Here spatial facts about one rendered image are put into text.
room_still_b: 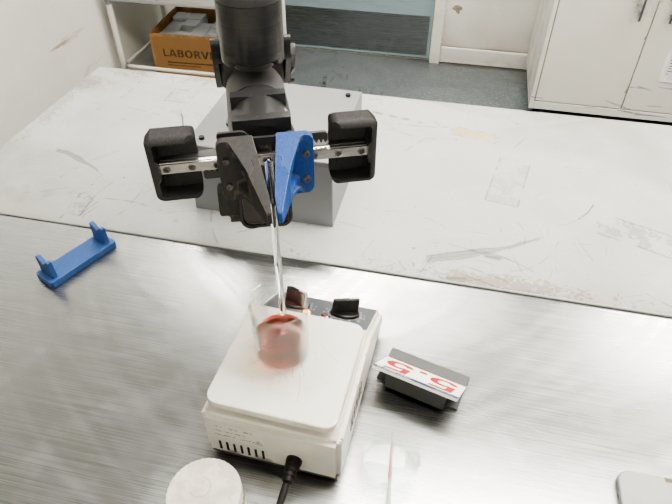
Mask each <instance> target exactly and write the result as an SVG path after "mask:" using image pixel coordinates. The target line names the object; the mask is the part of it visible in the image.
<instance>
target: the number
mask: <svg viewBox="0 0 672 504"><path fill-rule="evenodd" d="M378 365H380V366H383V367H385V368H388V369H390V370H393V371H395V372H398V373H400V374H403V375H405V376H408V377H410V378H413V379H415V380H418V381H420V382H423V383H425V384H428V385H430V386H433V387H435V388H438V389H440V390H443V391H445V392H448V393H450V394H452V395H455V396H457V394H458V393H459V392H460V390H461V389H462V387H461V386H459V385H456V384H454V383H451V382H449V381H446V380H444V379H441V378H439V377H436V376H434V375H431V374H428V373H426V372H423V371H421V370H418V369H416V368H413V367H411V366H408V365H406V364H403V363H401V362H398V361H396V360H393V359H391V358H387V359H385V360H384V361H382V362H380V363H378Z"/></svg>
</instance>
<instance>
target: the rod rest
mask: <svg viewBox="0 0 672 504"><path fill-rule="evenodd" d="M89 225H90V228H91V231H92V233H93V236H92V237H91V238H89V239H88V240H86V241H85V242H83V243H81V244H80V245H78V246H77V247H75V248H74V249H72V250H70V251H69V252H67V253H66V254H64V255H63V256H61V257H60V258H58V259H56V260H55V261H53V262H51V261H49V260H48V261H47V262H46V260H45V259H44V258H43V257H42V256H41V255H40V254H38V255H36V256H35V258H36V260H37V262H38V264H39V266H40V268H41V270H39V271H38V272H37V273H36V274H37V276H38V279H40V280H41V281H42V282H44V283H45V284H47V285H48V286H50V287H51V288H56V287H57V286H59V285H60V284H62V283H63V282H65V281H66V280H68V279H69V278H71V277H72V276H74V275H75V274H77V273H78V272H80V271H81V270H83V269H84V268H86V267H87V266H89V265H90V264H92V263H93V262H95V261H96V260H98V259H99V258H101V257H102V256H104V255H105V254H107V253H108V252H109V251H111V250H112V249H114V248H115V247H116V243H115V240H113V239H111V238H110V237H108V236H107V233H106V230H105V228H104V227H100V228H99V227H98V226H97V224H96V223H95V222H94V221H91V222H89Z"/></svg>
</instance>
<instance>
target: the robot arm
mask: <svg viewBox="0 0 672 504"><path fill-rule="evenodd" d="M214 4H215V12H216V31H217V38H215V39H210V47H211V54H212V62H213V68H214V74H215V80H216V85H217V88H222V87H224V88H225V89H226V100H227V113H228V117H227V120H226V125H227V126H228V127H229V131H225V132H218V133H217V134H216V139H217V141H216V144H215V148H216V149H207V150H198V146H197V143H196V138H195V132H194V128H193V126H189V125H183V126H171V127H160V128H150V129H149V130H148V131H147V133H146V134H145V136H144V140H143V146H144V149H145V153H146V157H147V161H148V165H149V168H150V172H151V176H152V180H153V184H154V188H155V191H156V195H157V198H158V199H159V200H162V201H173V200H182V199H192V198H199V197H200V196H201V195H202V194H203V191H204V182H203V175H202V171H203V173H204V177H205V178H206V179H212V178H220V179H221V183H219V184H218V186H217V195H218V203H219V210H220V215H221V216H229V217H230V218H231V222H241V223H242V225H243V226H245V227H246V228H249V229H255V228H259V227H270V226H271V224H273V221H272V211H271V204H270V197H269V193H268V190H267V183H266V173H265V163H264V161H265V159H266V158H267V157H270V158H272V160H273V168H274V180H275V203H276V214H277V220H278V226H279V227H280V226H286V225H288V224H289V223H290V222H291V221H292V218H293V212H292V200H293V197H294V196H295V194H297V193H306V192H310V191H312V190H313V188H314V186H315V175H314V160H319V159H328V168H329V172H330V175H331V178H332V180H333V181H334V182H335V183H347V182H357V181H366V180H371V179H372V178H373V177H374V176H375V165H376V146H377V127H378V122H377V120H376V118H375V116H374V115H373V114H372V113H371V112H370V111H369V110H368V109H365V110H354V111H343V112H334V113H330V114H328V132H327V131H325V130H319V131H307V130H300V131H295V130H294V126H293V121H292V117H291V113H290V108H289V104H288V100H287V96H286V91H285V87H284V83H289V82H290V80H291V74H292V73H293V72H294V67H295V60H296V47H295V43H290V34H285V35H283V16H282V0H214Z"/></svg>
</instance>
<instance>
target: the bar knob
mask: <svg viewBox="0 0 672 504"><path fill-rule="evenodd" d="M359 304H360V298H336V299H333V305H332V309H331V310H330V314H331V315H333V316H335V317H337V318H341V319H357V318H359V312H358V310H359Z"/></svg>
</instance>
